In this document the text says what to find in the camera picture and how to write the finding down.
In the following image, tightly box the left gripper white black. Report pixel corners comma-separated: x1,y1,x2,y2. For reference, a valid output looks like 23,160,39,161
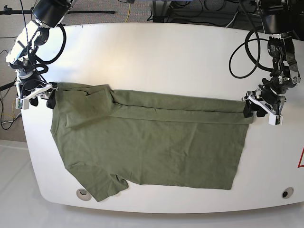
242,88,285,118

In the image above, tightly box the table grommet hole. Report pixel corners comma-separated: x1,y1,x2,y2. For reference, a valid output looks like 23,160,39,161
76,189,92,201
282,187,294,199

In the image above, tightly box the yellow cable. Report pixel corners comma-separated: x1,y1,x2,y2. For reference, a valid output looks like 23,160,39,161
125,2,132,23

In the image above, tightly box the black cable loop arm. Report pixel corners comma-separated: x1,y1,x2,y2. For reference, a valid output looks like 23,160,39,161
35,23,67,65
228,29,273,79

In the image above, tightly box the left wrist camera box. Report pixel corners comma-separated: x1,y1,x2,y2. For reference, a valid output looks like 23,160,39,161
268,114,283,126

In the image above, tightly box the black tripod stand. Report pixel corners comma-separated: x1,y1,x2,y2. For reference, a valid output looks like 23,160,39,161
0,0,115,28

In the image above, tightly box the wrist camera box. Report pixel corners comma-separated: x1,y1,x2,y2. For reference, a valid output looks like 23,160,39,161
15,98,30,110
268,114,283,126

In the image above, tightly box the olive green T-shirt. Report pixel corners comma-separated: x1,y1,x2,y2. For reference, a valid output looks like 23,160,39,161
51,83,253,201

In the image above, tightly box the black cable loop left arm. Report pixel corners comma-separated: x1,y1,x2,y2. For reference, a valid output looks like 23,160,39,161
228,29,273,79

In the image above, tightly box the black floor cables left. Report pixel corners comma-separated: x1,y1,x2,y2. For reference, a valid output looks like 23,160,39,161
0,49,22,130

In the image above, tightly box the right table grommet hole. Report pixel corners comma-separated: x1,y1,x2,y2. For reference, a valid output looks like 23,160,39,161
282,187,294,199

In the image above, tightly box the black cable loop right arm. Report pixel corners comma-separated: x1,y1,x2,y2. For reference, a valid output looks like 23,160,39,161
35,23,67,65

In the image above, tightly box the left table grommet hole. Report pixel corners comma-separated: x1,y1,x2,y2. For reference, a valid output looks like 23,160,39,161
76,189,92,201

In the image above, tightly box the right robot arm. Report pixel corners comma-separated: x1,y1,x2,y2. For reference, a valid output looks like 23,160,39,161
6,0,75,110

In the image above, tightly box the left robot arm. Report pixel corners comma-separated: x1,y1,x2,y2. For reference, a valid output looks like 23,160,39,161
243,0,304,118

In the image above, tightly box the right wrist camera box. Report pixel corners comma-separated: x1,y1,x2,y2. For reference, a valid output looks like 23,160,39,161
15,98,30,110

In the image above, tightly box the red triangle sticker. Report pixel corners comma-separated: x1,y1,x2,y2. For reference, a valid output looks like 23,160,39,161
298,148,304,168

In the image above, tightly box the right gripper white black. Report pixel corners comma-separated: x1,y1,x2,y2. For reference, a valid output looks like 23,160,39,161
15,75,58,109

